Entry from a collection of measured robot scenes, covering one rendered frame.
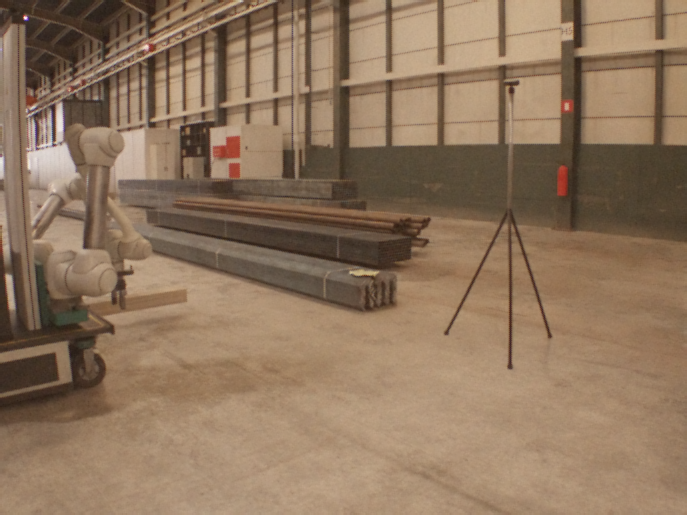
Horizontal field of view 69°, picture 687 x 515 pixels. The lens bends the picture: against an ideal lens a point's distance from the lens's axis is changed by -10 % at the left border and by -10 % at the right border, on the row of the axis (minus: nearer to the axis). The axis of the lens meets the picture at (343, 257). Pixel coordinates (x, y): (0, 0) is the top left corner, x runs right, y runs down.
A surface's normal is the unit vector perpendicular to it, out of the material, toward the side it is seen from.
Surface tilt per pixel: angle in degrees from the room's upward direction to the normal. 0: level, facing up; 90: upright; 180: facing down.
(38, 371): 90
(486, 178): 90
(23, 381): 90
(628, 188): 90
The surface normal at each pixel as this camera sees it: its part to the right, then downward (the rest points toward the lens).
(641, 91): -0.74, 0.11
